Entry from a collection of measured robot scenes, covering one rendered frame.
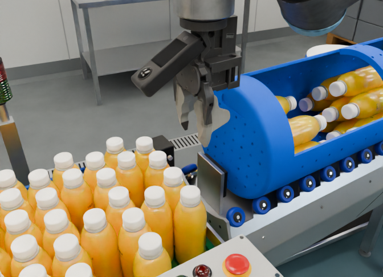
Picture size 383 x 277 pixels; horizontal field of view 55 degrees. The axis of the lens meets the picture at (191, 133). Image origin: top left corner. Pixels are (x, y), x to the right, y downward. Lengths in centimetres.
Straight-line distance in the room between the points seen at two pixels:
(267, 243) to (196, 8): 61
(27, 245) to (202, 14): 46
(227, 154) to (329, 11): 43
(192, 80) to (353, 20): 437
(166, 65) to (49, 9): 350
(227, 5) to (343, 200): 72
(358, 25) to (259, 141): 413
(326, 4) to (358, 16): 429
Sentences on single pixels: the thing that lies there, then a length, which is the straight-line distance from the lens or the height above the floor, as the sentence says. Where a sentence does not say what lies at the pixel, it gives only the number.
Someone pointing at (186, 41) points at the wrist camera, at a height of 139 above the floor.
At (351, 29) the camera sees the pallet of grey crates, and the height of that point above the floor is 28.
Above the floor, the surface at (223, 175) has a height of 105.
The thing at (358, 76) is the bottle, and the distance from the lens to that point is 108.
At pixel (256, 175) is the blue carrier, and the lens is 81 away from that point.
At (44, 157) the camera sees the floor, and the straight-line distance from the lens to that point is 285.
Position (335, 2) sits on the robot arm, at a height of 144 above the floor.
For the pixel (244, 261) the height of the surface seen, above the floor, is 111.
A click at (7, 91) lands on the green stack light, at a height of 118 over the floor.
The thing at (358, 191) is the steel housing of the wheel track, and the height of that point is 87.
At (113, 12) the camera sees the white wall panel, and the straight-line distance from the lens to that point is 412.
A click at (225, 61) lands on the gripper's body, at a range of 58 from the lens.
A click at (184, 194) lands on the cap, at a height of 109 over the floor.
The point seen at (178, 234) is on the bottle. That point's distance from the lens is 77.
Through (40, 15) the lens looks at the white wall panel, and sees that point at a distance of 401.
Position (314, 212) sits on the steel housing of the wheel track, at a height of 87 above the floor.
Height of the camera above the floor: 156
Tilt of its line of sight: 32 degrees down
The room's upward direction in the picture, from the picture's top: straight up
